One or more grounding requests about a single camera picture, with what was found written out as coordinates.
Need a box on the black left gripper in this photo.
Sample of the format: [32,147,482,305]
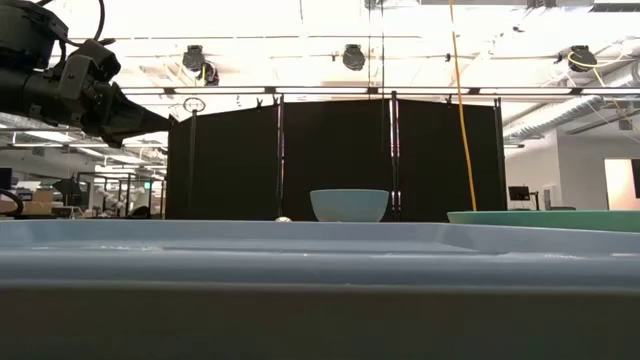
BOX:
[74,82,175,149]

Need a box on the blue bowl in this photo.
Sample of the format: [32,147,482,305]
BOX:
[309,188,390,223]

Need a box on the green plate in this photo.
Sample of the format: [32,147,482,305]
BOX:
[446,209,640,234]

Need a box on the blue plastic tray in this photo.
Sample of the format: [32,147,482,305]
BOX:
[0,219,640,289]

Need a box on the black softbox lamp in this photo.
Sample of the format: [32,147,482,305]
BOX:
[52,177,84,197]

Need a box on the cardboard box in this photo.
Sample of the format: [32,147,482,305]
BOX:
[0,189,55,217]

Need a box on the long light strip bar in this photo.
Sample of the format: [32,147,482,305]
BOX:
[119,85,640,98]

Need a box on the black partition screen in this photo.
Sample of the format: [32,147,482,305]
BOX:
[164,92,509,223]

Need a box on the small black monitor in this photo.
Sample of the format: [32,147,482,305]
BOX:
[508,185,540,211]

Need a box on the black stand with ring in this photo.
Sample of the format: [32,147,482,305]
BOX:
[182,96,207,221]

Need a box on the black cell frame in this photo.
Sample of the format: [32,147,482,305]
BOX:
[74,171,167,219]

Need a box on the black ceiling cord reel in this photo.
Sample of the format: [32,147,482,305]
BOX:
[341,43,367,72]
[181,44,207,73]
[567,44,599,74]

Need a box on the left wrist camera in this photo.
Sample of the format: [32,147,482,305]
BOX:
[58,38,122,99]

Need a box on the red ceiling cord reel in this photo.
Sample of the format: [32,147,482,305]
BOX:
[201,60,221,87]

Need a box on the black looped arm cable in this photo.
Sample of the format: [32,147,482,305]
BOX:
[37,0,107,49]

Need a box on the thin black hanging cable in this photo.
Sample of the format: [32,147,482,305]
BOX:
[378,0,386,191]

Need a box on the yellow hanging cable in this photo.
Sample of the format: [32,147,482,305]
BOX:
[448,0,479,212]

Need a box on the grey ventilation duct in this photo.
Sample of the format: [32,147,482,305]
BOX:
[502,94,640,142]

